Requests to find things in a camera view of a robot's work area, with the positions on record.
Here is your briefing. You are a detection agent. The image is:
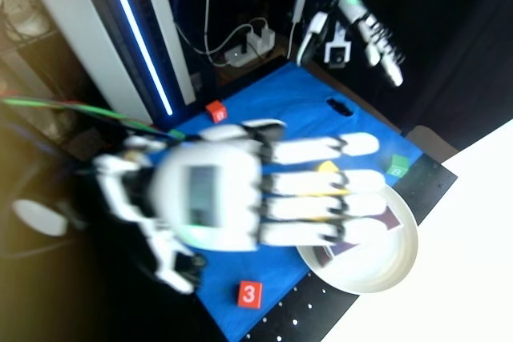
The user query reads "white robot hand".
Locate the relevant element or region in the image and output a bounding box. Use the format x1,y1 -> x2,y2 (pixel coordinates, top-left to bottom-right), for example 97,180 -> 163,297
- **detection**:
151,119 -> 388,253
297,0 -> 405,88

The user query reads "yellow green block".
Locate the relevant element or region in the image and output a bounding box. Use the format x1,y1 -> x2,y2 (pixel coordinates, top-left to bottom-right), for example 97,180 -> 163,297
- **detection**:
276,160 -> 353,225

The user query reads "purple rectangular box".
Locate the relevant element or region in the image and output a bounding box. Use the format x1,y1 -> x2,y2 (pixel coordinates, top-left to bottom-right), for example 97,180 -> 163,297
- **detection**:
311,202 -> 404,268

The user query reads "white round plate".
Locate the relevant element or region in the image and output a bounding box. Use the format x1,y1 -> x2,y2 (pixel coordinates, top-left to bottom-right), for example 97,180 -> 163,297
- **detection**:
296,185 -> 420,295

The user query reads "red wooden cube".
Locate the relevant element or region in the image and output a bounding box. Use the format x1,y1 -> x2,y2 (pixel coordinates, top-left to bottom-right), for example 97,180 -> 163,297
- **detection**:
205,99 -> 228,124

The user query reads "blue cloth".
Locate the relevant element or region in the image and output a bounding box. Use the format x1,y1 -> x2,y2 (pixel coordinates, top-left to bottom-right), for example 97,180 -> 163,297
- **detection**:
144,61 -> 425,342

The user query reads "red cube digit three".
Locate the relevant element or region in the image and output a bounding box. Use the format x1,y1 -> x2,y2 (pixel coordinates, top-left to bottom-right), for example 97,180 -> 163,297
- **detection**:
236,280 -> 264,310

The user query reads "white power strip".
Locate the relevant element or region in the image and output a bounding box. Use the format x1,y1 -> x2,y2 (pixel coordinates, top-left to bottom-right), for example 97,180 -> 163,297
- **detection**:
223,28 -> 277,69

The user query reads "green cube digit eight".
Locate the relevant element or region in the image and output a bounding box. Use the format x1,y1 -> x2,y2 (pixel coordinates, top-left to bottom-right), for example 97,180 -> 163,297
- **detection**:
386,153 -> 410,178

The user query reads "white tower with blue light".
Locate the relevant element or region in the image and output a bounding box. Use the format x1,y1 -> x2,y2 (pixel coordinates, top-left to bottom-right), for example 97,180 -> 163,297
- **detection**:
15,0 -> 197,137

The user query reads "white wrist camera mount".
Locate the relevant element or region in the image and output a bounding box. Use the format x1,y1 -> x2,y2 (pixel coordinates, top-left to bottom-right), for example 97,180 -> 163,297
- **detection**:
323,21 -> 353,67

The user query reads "white hanging cable plug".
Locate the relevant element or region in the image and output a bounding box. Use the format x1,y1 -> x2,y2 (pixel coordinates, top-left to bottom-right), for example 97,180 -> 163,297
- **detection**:
292,0 -> 310,26

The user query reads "white cable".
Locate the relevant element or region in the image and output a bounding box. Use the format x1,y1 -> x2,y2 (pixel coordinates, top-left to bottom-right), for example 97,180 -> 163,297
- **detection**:
174,0 -> 269,66

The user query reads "green cable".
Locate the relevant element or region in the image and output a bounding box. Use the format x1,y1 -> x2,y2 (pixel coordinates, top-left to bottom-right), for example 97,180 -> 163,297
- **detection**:
0,96 -> 189,141

